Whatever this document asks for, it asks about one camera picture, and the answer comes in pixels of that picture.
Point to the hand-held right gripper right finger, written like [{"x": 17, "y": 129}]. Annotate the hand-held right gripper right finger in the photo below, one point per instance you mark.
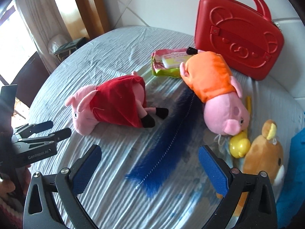
[{"x": 212, "y": 169}]

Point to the beige curtain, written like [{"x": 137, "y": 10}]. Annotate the beige curtain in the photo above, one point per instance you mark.
[{"x": 59, "y": 9}]

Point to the dark wooden chair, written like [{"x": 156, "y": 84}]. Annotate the dark wooden chair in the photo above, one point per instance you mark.
[{"x": 26, "y": 74}]

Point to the red plastic suitcase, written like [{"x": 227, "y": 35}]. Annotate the red plastic suitcase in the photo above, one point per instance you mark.
[{"x": 238, "y": 35}]

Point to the pig plush in red dress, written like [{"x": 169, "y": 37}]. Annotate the pig plush in red dress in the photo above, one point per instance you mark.
[{"x": 114, "y": 100}]

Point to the blue plastic storage bin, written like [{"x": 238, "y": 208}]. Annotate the blue plastic storage bin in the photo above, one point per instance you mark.
[{"x": 295, "y": 183}]

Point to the dark box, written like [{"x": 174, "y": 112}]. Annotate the dark box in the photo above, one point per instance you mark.
[{"x": 71, "y": 47}]

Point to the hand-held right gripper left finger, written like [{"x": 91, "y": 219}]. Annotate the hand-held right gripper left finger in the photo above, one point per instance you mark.
[{"x": 87, "y": 169}]

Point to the dark blue fur strip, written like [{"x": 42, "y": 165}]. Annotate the dark blue fur strip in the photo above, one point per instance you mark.
[{"x": 164, "y": 143}]

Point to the person's left hand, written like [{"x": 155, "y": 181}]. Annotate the person's left hand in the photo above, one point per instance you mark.
[{"x": 26, "y": 179}]

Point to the yellow stick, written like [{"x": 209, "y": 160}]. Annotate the yellow stick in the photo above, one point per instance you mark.
[{"x": 248, "y": 103}]

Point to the pig plush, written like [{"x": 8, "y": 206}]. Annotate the pig plush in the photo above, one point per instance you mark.
[
  {"x": 114, "y": 100},
  {"x": 209, "y": 76}
]

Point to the yellow duck toy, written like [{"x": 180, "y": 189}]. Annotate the yellow duck toy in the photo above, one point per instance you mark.
[{"x": 239, "y": 145}]

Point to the brown bear plush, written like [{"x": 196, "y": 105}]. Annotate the brown bear plush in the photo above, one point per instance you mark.
[{"x": 264, "y": 155}]

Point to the clear plastic bag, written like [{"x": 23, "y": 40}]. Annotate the clear plastic bag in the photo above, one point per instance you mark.
[{"x": 56, "y": 40}]

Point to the green wet wipes pack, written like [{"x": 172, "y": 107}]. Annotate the green wet wipes pack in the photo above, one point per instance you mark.
[{"x": 162, "y": 69}]

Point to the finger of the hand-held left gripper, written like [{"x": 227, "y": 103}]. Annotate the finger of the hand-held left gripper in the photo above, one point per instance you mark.
[
  {"x": 44, "y": 125},
  {"x": 62, "y": 132}
]

